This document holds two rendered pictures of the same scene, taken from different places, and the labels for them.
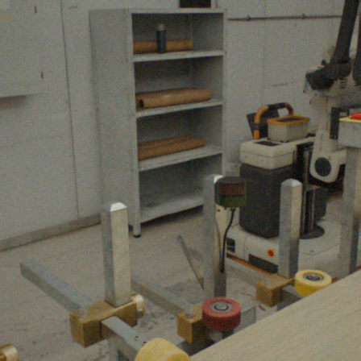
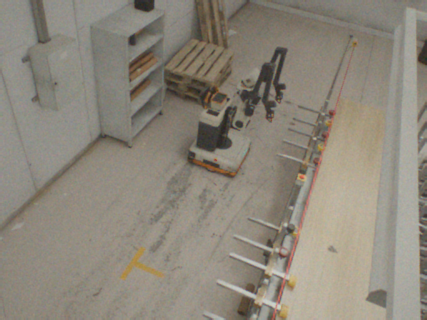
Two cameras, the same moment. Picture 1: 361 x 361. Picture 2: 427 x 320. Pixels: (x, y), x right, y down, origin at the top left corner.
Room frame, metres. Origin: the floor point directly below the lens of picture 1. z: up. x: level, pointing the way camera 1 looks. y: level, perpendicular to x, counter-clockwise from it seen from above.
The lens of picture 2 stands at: (-0.12, 1.47, 3.36)
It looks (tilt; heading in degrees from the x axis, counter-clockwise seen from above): 42 degrees down; 325
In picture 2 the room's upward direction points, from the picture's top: 9 degrees clockwise
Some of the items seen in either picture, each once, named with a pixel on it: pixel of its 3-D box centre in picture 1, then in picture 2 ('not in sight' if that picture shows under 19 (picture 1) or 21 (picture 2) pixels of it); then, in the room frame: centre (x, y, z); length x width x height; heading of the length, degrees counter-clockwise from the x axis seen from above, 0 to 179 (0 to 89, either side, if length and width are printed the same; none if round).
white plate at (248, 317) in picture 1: (217, 342); not in sight; (1.12, -0.08, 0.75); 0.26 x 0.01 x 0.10; 130
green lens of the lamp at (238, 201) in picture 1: (230, 197); not in sight; (1.04, -0.11, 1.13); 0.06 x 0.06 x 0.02
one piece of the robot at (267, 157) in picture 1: (288, 176); (218, 121); (3.07, -0.65, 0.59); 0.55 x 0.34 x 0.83; 130
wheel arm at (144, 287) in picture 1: (163, 298); (258, 246); (1.16, 0.04, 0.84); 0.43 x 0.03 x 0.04; 40
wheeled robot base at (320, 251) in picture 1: (298, 249); (220, 149); (3.00, -0.71, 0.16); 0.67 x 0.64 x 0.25; 40
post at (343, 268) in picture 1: (350, 225); (293, 200); (1.40, -0.47, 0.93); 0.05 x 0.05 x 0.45; 40
